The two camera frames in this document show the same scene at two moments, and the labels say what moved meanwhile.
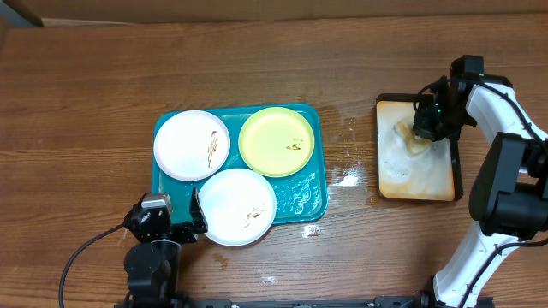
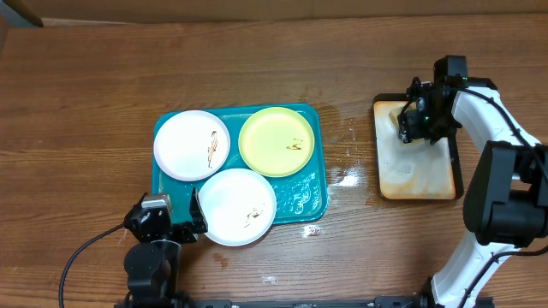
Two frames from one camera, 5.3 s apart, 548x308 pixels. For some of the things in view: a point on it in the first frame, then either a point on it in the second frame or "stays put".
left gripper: (197, 217) stays put
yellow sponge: (414, 145) → (394, 116)
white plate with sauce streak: (192, 145) stays put
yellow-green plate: (276, 142) stays put
